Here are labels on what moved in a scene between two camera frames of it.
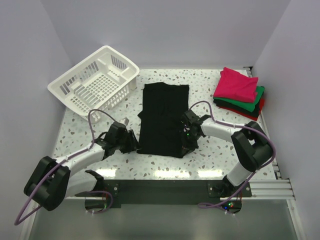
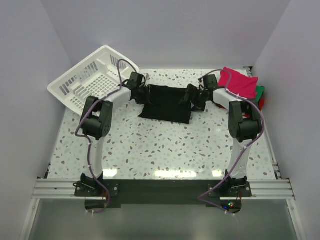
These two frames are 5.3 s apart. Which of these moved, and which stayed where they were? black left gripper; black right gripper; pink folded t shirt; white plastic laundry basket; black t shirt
Moved: black right gripper; black t shirt; black left gripper
Stayed: pink folded t shirt; white plastic laundry basket
